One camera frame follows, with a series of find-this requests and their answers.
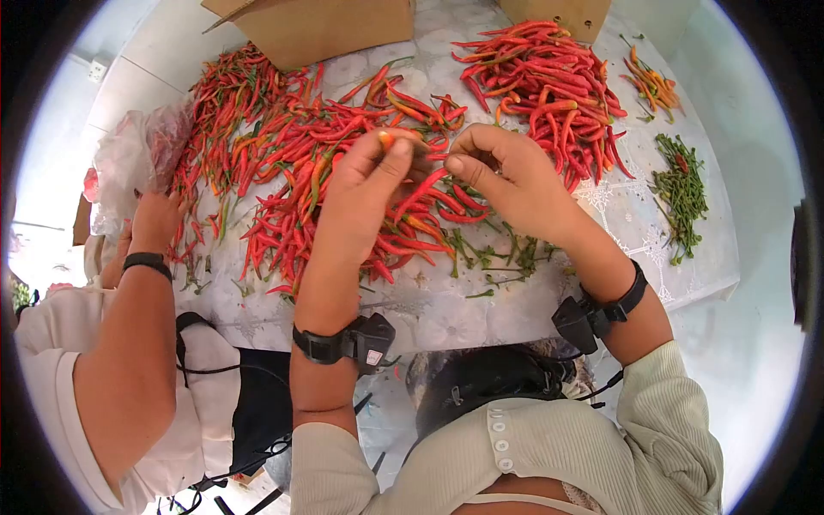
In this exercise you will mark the small cardboard box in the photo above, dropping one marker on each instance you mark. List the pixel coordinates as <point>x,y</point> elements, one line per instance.
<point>557,16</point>

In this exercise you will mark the person's legs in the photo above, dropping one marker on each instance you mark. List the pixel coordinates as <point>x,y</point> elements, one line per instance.
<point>425,380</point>

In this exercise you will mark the pile of green stems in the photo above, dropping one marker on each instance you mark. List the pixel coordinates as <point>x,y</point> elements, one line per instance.
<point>682,190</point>

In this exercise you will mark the person's right hand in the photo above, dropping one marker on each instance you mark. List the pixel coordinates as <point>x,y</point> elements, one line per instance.
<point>521,186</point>

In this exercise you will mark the person's left thumb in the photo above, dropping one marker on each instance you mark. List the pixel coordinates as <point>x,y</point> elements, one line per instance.
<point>394,164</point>

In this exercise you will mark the single red chili pepper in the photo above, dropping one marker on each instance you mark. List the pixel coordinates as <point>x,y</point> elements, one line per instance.
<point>438,156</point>

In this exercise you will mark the pale patterned tablecloth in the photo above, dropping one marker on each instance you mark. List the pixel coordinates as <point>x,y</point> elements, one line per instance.
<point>631,212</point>

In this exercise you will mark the large cardboard box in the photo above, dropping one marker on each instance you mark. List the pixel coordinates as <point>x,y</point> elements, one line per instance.
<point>322,29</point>

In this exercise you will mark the pile of destemmed red chilies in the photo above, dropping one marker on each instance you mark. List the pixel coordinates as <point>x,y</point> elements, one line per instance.
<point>553,90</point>

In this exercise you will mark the person's left fingers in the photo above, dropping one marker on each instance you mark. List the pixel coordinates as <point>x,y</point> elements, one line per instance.
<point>370,138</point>

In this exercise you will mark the black wrist band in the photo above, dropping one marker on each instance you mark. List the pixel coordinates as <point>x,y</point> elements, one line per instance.
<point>582,318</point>
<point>325,346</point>

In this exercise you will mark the clear plastic bag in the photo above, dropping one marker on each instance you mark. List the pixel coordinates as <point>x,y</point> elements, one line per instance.
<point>125,161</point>

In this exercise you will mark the white wall socket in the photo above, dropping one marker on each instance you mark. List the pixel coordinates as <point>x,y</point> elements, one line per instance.
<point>97,71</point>

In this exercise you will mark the scattered green chili stems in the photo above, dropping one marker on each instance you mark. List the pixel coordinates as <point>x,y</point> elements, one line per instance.
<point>508,254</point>

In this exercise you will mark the person's right thumb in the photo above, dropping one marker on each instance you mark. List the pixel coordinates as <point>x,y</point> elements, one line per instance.
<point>468,170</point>

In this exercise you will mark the person's body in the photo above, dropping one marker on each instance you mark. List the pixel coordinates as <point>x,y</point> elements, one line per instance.
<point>553,450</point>

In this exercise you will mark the pile of orange chilies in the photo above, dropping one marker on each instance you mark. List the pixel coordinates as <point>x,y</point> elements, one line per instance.
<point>653,87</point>

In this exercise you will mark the person's left hand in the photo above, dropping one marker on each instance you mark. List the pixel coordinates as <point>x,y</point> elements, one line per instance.
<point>357,199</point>

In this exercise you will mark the person's right index finger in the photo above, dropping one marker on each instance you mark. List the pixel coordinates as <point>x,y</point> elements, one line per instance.
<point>486,133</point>

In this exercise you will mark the pile of stemmed red chilies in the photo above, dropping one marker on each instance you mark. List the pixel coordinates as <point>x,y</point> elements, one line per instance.
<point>283,148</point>

